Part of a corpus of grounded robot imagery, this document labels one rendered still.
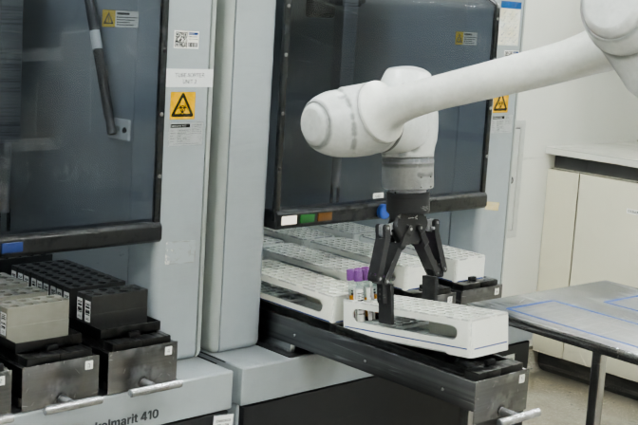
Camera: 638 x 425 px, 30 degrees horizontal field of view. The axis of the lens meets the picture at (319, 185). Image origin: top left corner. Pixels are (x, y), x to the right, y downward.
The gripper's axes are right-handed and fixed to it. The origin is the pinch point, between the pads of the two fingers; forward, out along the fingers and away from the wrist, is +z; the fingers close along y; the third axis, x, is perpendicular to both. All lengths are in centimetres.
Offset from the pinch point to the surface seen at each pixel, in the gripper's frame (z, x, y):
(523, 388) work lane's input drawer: 11.6, -20.8, 5.3
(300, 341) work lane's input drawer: 7.9, 20.4, -7.0
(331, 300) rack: -0.3, 13.9, -5.2
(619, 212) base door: 7, 108, 229
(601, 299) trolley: 5, -2, 56
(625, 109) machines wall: -31, 138, 279
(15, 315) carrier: -3, 28, -60
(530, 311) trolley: 4.9, -0.5, 33.6
